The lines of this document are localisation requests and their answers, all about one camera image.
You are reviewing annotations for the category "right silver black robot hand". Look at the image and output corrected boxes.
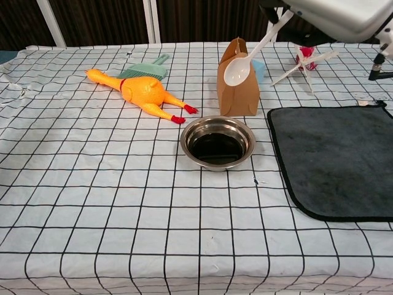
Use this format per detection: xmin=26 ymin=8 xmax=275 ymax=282
xmin=259 ymin=0 xmax=393 ymax=47

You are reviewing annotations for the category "white plastic spoon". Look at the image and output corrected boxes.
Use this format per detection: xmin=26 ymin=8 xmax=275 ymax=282
xmin=223 ymin=10 xmax=294 ymax=86

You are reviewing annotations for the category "black cloth mat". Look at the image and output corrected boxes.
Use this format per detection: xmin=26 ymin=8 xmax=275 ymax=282
xmin=267 ymin=100 xmax=393 ymax=222

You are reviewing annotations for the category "steel bowl with dark liquid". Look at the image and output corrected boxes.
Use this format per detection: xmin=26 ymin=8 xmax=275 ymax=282
xmin=180 ymin=116 xmax=257 ymax=172

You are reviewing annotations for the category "blue small cup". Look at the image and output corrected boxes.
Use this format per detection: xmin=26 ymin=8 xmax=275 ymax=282
xmin=251 ymin=60 xmax=267 ymax=84

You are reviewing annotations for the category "brown paper gable box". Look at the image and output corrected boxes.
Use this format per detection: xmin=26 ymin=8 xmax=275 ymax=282
xmin=216 ymin=37 xmax=261 ymax=117

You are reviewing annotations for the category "green dustpan brush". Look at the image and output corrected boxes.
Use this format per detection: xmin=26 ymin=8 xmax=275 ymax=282
xmin=116 ymin=53 xmax=171 ymax=82

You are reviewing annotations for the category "yellow rubber chicken toy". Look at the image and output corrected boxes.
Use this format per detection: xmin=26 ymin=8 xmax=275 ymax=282
xmin=85 ymin=68 xmax=200 ymax=125

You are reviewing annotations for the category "white black checked tablecloth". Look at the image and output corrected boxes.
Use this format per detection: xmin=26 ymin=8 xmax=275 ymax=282
xmin=0 ymin=41 xmax=393 ymax=295

